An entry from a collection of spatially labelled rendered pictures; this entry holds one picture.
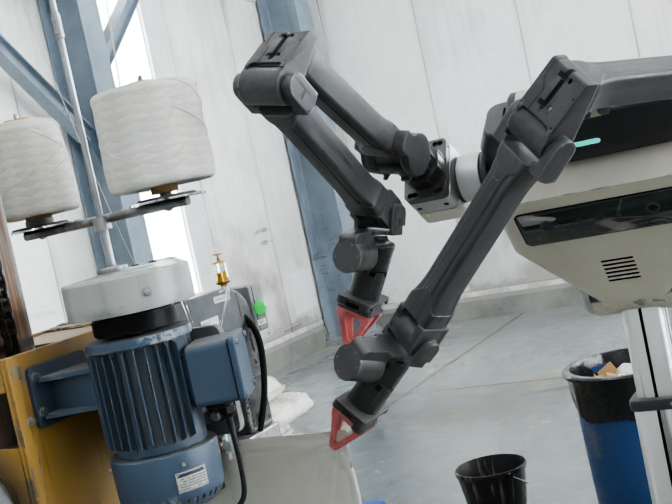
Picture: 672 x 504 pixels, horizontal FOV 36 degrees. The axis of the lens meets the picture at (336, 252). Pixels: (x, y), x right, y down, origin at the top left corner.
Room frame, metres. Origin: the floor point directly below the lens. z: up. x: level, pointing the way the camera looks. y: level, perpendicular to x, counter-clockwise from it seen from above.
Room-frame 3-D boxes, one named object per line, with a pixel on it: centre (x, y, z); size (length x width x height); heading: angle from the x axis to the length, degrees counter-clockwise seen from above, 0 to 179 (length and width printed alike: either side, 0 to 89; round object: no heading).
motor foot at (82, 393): (1.43, 0.39, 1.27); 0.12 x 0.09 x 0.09; 152
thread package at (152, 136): (1.56, 0.24, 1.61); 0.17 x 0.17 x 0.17
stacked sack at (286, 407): (5.17, 0.60, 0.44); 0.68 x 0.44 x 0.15; 152
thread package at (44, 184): (1.68, 0.47, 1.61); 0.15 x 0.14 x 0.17; 62
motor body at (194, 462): (1.42, 0.30, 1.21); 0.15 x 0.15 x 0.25
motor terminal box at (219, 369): (1.42, 0.19, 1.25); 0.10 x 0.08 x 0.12; 177
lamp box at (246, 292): (1.96, 0.20, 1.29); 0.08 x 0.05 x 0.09; 62
